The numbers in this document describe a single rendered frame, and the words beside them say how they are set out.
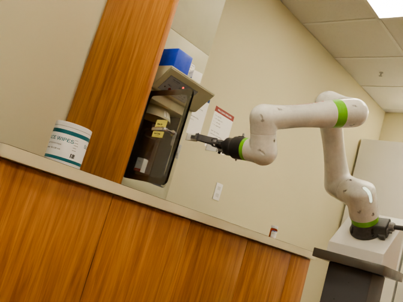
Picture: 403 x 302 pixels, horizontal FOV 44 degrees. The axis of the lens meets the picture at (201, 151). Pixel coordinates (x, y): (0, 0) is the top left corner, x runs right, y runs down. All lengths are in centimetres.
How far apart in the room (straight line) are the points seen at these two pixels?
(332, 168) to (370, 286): 54
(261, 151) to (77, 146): 68
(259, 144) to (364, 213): 67
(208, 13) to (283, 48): 141
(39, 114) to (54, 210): 83
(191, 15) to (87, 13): 51
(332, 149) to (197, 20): 89
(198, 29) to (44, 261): 134
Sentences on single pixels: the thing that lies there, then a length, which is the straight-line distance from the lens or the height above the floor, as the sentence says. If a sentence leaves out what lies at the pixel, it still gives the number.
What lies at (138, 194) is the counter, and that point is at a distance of 188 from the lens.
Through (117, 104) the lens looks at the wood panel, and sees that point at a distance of 224.
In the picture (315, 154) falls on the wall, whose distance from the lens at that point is 441.
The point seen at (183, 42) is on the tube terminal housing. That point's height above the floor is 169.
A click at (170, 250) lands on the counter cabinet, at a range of 211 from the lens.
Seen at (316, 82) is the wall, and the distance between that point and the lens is 434.
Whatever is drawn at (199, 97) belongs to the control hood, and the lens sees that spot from 239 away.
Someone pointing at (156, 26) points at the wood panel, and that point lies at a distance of 227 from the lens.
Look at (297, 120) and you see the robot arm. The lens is 198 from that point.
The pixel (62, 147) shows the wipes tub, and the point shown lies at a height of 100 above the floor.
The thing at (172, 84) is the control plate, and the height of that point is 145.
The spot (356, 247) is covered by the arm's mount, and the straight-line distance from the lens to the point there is 239.
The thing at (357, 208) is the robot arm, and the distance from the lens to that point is 234.
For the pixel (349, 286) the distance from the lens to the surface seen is 237.
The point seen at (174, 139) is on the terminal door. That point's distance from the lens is 198.
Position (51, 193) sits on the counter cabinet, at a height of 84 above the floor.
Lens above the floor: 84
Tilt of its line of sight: 9 degrees up
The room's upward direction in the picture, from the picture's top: 16 degrees clockwise
